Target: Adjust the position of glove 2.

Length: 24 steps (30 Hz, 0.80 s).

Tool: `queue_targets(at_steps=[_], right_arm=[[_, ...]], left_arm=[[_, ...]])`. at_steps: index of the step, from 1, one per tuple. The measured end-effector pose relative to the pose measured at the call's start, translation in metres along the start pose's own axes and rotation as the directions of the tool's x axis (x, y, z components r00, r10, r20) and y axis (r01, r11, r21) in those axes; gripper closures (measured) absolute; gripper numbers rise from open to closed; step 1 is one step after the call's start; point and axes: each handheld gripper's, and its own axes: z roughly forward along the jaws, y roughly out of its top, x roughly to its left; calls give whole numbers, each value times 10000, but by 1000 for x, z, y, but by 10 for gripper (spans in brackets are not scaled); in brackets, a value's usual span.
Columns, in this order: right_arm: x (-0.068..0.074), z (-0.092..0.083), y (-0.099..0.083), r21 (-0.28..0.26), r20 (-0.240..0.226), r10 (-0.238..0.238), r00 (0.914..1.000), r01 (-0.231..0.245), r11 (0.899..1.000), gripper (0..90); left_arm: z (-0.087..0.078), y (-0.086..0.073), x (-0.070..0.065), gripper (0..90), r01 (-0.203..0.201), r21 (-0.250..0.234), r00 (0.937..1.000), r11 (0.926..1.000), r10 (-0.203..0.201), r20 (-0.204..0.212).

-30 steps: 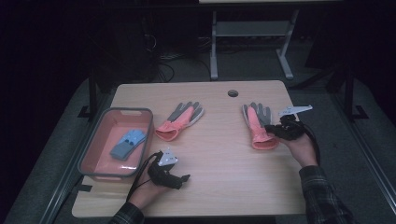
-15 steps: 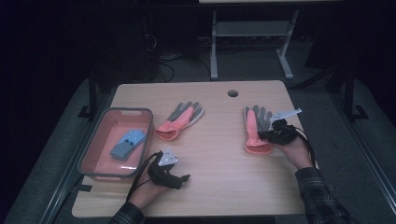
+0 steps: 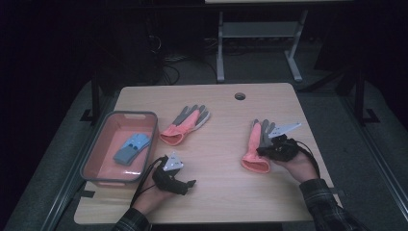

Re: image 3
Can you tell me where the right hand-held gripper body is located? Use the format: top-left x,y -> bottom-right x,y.
265,121 -> 303,163

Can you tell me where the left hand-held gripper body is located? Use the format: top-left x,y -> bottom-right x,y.
151,151 -> 190,196

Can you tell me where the pink and grey glove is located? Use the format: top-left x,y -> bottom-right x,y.
159,104 -> 212,146
241,118 -> 277,174

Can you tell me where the pink basket with grey rim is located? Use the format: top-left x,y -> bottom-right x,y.
80,110 -> 159,188

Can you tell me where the person's right hand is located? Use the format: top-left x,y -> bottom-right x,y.
274,149 -> 320,185

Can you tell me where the person's left hand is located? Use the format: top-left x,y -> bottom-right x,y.
130,176 -> 168,217

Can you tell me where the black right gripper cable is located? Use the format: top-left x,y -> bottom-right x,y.
293,138 -> 321,178

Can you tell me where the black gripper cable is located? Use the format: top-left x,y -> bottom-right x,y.
293,138 -> 321,178
130,155 -> 169,206

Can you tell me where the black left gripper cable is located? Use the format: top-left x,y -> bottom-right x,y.
130,155 -> 169,206

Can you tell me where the grey metal rail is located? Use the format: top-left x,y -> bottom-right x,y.
339,94 -> 408,215
39,94 -> 118,231

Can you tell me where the black metal stand post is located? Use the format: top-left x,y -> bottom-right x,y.
80,68 -> 102,124
353,65 -> 381,127

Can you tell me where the bundle of floor cables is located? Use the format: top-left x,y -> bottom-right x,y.
158,54 -> 193,86

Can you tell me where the grey metal stand frame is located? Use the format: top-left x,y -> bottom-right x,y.
216,9 -> 310,84

